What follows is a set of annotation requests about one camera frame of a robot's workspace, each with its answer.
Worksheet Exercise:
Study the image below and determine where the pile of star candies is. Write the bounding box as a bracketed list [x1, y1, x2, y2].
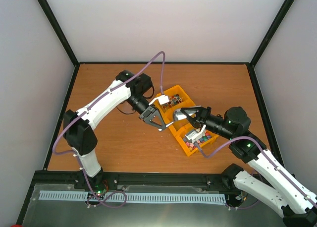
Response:
[184, 131, 212, 151]

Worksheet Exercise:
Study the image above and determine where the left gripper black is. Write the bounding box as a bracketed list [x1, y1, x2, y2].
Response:
[127, 94, 166, 129]

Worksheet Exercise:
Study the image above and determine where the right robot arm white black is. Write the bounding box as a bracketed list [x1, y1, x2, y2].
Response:
[173, 106, 317, 227]

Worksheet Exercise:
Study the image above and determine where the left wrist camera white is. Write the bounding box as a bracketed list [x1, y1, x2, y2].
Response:
[149, 94, 169, 105]

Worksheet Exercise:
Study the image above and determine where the pile of lollipops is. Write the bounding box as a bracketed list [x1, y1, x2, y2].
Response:
[163, 94, 183, 109]

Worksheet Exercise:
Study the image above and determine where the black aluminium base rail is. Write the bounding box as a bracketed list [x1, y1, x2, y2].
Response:
[31, 170, 237, 192]

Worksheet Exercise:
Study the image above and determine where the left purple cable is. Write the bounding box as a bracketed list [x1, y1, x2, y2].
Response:
[53, 51, 166, 209]

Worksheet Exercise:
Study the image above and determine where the purple cable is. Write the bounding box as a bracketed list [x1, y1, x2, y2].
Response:
[53, 51, 166, 209]
[194, 136, 317, 211]

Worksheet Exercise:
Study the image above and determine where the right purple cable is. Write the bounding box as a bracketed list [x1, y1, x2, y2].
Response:
[194, 136, 317, 211]

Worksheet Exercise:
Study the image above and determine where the silver metal scoop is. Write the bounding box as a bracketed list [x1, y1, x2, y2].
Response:
[173, 109, 186, 121]

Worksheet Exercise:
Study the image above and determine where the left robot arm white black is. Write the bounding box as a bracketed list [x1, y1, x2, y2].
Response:
[63, 70, 172, 189]

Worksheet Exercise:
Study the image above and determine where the yellow three-compartment bin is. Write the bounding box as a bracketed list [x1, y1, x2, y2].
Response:
[154, 85, 218, 157]

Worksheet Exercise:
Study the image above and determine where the light blue cable duct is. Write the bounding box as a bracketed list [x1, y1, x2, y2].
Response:
[38, 190, 226, 205]

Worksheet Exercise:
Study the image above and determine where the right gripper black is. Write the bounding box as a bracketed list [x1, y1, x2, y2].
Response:
[180, 106, 235, 141]

